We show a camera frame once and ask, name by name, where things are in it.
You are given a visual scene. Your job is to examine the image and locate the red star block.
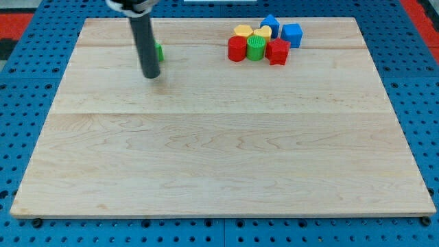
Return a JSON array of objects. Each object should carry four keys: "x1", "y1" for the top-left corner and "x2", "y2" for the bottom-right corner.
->
[{"x1": 265, "y1": 38, "x2": 291, "y2": 65}]

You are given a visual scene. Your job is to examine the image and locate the green star block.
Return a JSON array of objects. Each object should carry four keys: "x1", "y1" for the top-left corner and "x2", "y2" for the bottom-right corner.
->
[{"x1": 155, "y1": 43, "x2": 164, "y2": 62}]

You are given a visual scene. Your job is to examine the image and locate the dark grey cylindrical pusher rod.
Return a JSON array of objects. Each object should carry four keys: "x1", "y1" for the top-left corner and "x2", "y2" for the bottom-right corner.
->
[{"x1": 130, "y1": 13, "x2": 161, "y2": 79}]

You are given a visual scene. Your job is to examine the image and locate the light wooden board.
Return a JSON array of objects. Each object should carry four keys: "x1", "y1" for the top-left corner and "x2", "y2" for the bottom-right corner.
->
[{"x1": 10, "y1": 17, "x2": 436, "y2": 219}]

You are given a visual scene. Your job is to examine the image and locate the blue cube block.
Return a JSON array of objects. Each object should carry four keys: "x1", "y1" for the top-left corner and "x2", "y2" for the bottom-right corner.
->
[{"x1": 281, "y1": 23, "x2": 303, "y2": 48}]

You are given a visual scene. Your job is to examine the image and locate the yellow hexagon block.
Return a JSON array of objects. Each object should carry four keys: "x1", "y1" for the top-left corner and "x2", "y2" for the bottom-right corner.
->
[{"x1": 233, "y1": 24, "x2": 253, "y2": 38}]

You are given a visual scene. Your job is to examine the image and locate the green cylinder block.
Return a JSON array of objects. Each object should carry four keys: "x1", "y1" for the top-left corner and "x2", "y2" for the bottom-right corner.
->
[{"x1": 246, "y1": 35, "x2": 266, "y2": 61}]

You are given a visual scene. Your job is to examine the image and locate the red cylinder block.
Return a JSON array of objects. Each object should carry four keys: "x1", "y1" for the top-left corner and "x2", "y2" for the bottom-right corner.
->
[{"x1": 228, "y1": 36, "x2": 247, "y2": 62}]

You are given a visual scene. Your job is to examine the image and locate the yellow heart block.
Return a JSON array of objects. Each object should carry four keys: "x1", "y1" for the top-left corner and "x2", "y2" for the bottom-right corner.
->
[{"x1": 253, "y1": 25, "x2": 272, "y2": 43}]

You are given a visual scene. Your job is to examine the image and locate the blue pentagon block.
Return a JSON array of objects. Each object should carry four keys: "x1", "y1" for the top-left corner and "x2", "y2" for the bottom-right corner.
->
[{"x1": 260, "y1": 14, "x2": 280, "y2": 38}]

